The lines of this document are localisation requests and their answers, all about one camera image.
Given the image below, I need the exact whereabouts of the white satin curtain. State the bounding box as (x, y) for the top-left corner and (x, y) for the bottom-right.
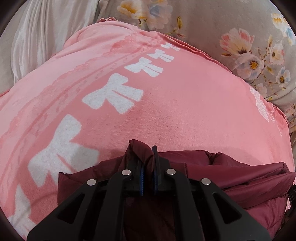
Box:
(0, 0), (100, 84)

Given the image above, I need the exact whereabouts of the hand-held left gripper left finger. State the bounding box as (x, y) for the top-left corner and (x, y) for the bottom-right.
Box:
(26, 156), (145, 241)

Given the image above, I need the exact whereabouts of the grey floral cloth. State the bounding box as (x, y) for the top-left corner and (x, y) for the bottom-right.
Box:
(96, 0), (296, 130)

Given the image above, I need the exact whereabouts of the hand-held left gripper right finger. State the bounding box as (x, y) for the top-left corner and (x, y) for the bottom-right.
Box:
(151, 146), (271, 241)

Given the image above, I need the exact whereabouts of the pink printed blanket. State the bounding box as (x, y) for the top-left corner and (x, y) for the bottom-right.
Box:
(0, 19), (292, 241)

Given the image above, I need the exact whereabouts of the maroon puffer jacket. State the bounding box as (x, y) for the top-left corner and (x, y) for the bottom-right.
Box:
(58, 139), (292, 241)

